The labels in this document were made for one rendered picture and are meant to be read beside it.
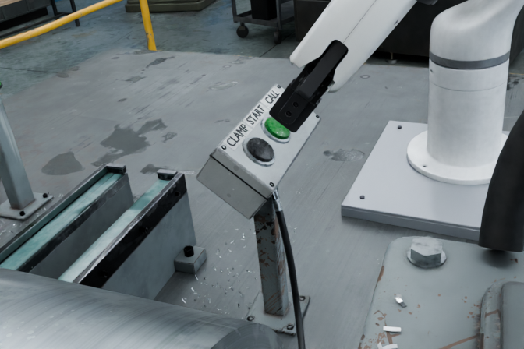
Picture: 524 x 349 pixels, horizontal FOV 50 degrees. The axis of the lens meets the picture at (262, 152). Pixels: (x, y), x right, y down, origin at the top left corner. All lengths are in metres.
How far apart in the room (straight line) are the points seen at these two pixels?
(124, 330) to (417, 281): 0.12
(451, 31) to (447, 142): 0.19
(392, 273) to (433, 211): 0.64
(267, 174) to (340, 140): 0.62
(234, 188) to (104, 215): 0.34
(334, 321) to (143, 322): 0.51
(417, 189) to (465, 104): 0.15
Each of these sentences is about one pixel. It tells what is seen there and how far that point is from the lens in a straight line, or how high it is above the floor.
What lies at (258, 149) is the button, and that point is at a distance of 0.55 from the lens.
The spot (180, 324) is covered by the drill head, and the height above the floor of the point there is 1.15.
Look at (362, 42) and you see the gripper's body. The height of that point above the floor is 1.20.
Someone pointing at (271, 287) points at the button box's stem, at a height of 0.85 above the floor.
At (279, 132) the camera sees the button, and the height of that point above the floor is 1.07.
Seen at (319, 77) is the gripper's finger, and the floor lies 1.17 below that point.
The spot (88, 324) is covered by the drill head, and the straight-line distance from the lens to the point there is 0.26.
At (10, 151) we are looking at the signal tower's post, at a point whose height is 0.92.
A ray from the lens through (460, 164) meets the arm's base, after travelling 0.98.
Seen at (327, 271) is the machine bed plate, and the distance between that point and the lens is 0.81.
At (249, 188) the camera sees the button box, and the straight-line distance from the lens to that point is 0.54.
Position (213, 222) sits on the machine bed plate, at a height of 0.80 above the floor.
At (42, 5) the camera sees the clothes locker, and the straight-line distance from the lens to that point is 6.74.
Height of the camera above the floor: 1.32
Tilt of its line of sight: 28 degrees down
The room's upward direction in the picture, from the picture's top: 6 degrees counter-clockwise
